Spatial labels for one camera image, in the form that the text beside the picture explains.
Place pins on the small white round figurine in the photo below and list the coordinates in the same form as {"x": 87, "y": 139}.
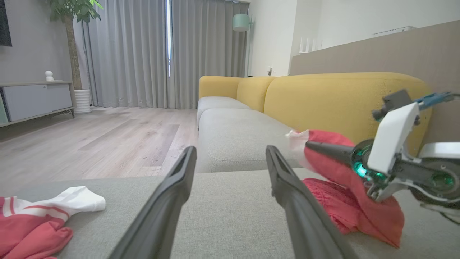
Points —
{"x": 49, "y": 76}

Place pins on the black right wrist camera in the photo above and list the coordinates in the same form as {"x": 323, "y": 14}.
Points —
{"x": 395, "y": 99}

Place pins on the teal shade floor lamp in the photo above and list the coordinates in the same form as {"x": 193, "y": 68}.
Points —
{"x": 240, "y": 22}

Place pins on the red shirt with white sleeves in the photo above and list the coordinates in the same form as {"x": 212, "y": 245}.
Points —
{"x": 32, "y": 230}

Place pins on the grey sofa seat cushion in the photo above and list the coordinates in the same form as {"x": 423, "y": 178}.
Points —
{"x": 219, "y": 104}
{"x": 230, "y": 216}
{"x": 237, "y": 144}

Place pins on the grey low tv cabinet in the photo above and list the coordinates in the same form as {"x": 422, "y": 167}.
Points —
{"x": 36, "y": 100}

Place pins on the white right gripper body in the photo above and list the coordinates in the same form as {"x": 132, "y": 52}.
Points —
{"x": 391, "y": 136}

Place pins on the grey pleated curtain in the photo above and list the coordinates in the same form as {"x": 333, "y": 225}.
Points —
{"x": 125, "y": 54}
{"x": 208, "y": 46}

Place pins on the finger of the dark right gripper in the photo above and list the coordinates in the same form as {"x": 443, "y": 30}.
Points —
{"x": 334, "y": 151}

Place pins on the black wall television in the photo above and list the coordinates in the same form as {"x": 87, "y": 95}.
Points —
{"x": 5, "y": 21}

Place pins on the white ribbed plant pot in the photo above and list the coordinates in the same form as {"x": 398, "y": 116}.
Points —
{"x": 82, "y": 102}

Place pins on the blue right camera connector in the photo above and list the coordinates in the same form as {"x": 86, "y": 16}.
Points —
{"x": 433, "y": 99}

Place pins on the red shorts with white trim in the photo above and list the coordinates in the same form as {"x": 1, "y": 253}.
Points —
{"x": 345, "y": 201}

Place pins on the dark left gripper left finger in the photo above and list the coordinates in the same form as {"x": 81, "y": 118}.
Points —
{"x": 158, "y": 223}

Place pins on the white vent unit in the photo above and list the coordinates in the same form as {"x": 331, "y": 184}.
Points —
{"x": 395, "y": 30}

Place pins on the green indoor tree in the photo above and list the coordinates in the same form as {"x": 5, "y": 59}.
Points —
{"x": 72, "y": 46}

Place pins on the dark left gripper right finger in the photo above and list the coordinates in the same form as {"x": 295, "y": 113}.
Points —
{"x": 305, "y": 230}

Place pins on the white baluster railing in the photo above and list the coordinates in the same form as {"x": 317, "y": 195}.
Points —
{"x": 311, "y": 45}

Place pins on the yellow sofa back cushion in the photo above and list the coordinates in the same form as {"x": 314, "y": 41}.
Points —
{"x": 341, "y": 104}
{"x": 253, "y": 91}
{"x": 217, "y": 86}

